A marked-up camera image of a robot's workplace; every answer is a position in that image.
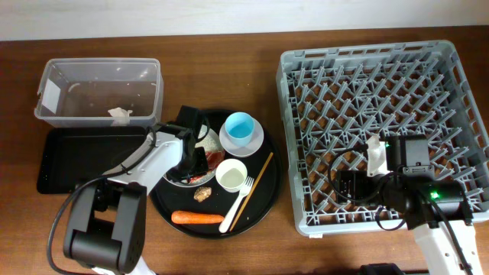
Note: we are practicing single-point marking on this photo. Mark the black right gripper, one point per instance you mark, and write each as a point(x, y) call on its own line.
point(357, 179)

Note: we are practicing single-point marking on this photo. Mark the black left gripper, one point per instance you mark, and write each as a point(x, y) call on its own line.
point(202, 166)

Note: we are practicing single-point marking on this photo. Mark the grey plate with food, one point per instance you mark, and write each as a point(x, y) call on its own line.
point(209, 143)

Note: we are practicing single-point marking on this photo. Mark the red snack wrapper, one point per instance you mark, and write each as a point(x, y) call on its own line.
point(214, 158)

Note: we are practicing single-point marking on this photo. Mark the light blue plastic cup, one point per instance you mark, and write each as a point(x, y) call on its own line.
point(239, 126)

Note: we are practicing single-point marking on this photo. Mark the white plastic cup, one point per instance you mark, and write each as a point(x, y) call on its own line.
point(231, 174)

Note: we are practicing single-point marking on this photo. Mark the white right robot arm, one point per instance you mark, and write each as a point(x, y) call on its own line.
point(436, 212)

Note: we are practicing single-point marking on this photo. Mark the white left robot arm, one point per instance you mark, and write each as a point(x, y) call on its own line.
point(106, 228)

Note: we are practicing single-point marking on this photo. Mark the grey dishwasher rack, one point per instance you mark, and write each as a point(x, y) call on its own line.
point(333, 99)

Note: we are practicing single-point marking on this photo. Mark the clear plastic waste bin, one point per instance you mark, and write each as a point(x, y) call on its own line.
point(78, 92)

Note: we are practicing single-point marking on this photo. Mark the round black tray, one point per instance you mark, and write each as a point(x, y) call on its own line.
point(168, 198)

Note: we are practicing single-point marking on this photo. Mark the brown food scrap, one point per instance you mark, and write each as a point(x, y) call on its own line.
point(202, 193)

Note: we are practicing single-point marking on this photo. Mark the crumpled white tissue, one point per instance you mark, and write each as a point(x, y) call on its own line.
point(121, 117)

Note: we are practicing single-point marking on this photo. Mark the white plastic fork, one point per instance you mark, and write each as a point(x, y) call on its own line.
point(244, 191)

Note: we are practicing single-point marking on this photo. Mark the wooden chopstick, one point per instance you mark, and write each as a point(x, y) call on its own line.
point(253, 187)

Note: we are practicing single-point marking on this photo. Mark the orange carrot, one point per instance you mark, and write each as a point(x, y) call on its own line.
point(193, 218)

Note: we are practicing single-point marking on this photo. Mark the rectangular black tray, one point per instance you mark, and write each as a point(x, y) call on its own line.
point(73, 156)

